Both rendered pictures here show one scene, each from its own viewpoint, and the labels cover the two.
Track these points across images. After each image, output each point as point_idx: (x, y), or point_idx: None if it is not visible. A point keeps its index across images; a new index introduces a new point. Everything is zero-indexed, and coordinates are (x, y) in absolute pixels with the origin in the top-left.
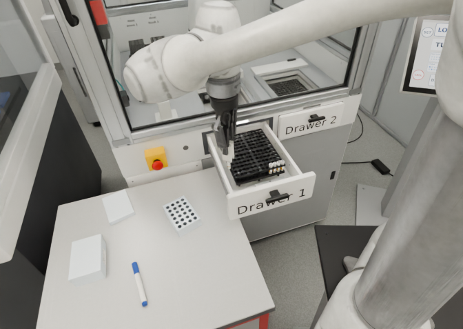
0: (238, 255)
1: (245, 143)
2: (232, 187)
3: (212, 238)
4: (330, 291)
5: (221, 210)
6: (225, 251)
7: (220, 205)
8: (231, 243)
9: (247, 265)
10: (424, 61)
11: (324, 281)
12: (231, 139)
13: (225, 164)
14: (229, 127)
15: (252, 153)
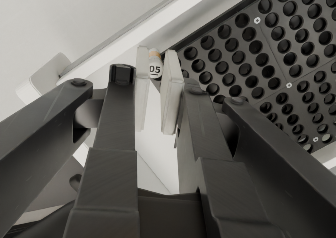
0: (12, 82)
1: (328, 61)
2: (153, 41)
3: (25, 10)
4: (9, 236)
5: (115, 6)
6: (8, 51)
7: None
8: (33, 60)
9: (0, 105)
10: None
11: (29, 222)
12: (177, 130)
13: None
14: (182, 182)
15: (274, 97)
